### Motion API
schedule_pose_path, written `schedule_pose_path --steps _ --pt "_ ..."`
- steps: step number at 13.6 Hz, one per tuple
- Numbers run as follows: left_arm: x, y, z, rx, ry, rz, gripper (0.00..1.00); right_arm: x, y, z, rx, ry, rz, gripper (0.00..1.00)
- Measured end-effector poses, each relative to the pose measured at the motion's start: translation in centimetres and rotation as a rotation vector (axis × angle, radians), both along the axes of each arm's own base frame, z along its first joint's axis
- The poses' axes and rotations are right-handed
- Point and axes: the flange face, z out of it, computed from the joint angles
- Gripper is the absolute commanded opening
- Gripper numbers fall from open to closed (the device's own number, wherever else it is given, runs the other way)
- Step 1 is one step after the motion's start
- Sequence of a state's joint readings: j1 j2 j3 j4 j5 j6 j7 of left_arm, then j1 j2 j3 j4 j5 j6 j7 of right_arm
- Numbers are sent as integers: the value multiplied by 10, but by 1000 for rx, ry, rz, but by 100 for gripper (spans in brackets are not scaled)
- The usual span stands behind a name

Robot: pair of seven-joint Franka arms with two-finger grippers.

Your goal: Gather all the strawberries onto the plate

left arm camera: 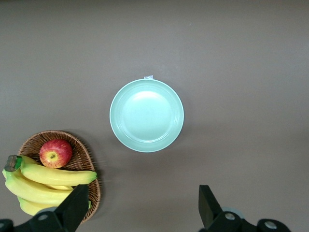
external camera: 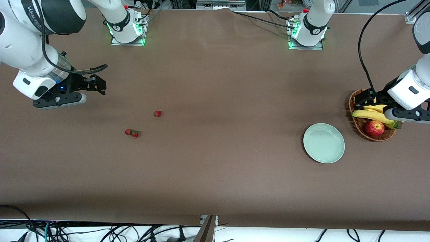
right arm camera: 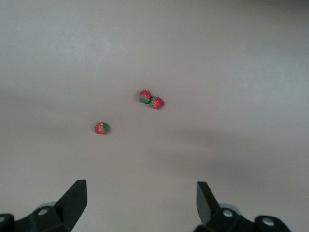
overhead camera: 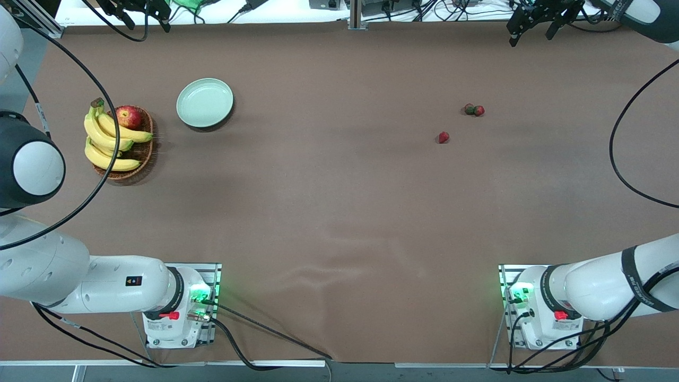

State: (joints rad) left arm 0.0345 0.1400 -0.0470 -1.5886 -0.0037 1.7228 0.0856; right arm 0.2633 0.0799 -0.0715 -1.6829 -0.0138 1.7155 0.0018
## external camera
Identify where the pale green round plate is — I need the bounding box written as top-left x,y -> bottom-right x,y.
303,123 -> 345,164

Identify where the long yellow banana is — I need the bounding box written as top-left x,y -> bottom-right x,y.
351,110 -> 403,130

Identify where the brown wicker basket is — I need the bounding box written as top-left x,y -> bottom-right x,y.
348,88 -> 397,142

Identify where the red apple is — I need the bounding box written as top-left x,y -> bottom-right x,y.
365,120 -> 385,137

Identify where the brown table cover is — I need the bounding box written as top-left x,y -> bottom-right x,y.
0,8 -> 430,232

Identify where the grey metal box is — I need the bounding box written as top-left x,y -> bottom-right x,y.
197,0 -> 246,10

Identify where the metal table leg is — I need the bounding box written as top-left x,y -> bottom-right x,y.
193,215 -> 219,242

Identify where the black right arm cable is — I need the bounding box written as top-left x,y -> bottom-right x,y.
34,0 -> 109,75

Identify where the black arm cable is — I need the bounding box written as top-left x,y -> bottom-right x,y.
358,0 -> 409,96
34,0 -> 109,75

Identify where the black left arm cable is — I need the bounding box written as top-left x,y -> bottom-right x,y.
358,0 -> 409,96

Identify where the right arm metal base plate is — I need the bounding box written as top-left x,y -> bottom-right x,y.
111,15 -> 148,46

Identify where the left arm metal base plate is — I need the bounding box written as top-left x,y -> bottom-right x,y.
288,17 -> 324,51

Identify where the short black table cable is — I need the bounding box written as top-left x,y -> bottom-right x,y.
267,9 -> 291,21

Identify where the long black table cable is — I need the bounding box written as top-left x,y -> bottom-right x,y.
232,11 -> 296,28

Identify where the black looped floor cable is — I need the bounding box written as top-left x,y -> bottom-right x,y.
0,204 -> 46,242

